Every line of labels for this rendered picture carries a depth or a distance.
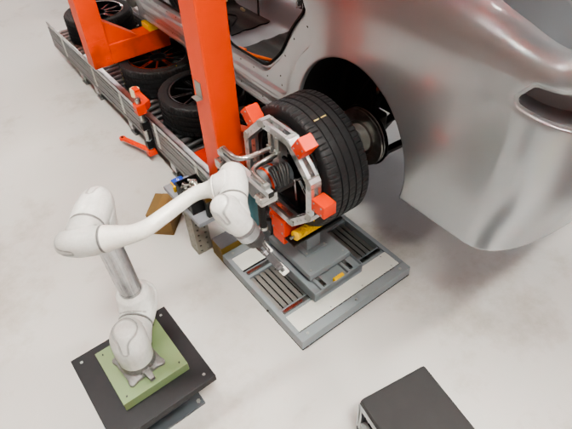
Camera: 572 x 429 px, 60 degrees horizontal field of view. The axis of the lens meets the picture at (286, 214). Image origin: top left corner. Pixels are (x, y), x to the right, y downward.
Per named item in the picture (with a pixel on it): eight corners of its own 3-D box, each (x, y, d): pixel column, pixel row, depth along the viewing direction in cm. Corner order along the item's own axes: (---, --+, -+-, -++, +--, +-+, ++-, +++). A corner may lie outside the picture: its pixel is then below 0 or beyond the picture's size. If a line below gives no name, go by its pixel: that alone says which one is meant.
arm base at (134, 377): (136, 395, 218) (133, 388, 214) (111, 362, 230) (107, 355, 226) (171, 368, 227) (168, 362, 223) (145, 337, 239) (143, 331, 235)
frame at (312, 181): (321, 238, 250) (323, 151, 213) (311, 245, 247) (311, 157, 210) (258, 185, 282) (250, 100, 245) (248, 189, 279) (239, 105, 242)
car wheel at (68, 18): (146, 21, 530) (141, -2, 513) (118, 49, 483) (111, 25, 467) (90, 18, 542) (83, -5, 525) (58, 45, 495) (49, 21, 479)
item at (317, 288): (362, 272, 297) (363, 261, 291) (315, 303, 282) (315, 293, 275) (308, 226, 327) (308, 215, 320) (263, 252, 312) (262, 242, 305)
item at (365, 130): (373, 174, 275) (393, 136, 248) (363, 180, 271) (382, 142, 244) (337, 134, 285) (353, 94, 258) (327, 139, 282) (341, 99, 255)
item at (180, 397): (132, 471, 228) (113, 445, 208) (89, 391, 258) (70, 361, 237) (224, 405, 250) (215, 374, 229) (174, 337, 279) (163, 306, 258)
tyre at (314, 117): (391, 200, 232) (331, 68, 224) (353, 223, 223) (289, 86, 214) (321, 213, 292) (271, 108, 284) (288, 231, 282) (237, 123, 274)
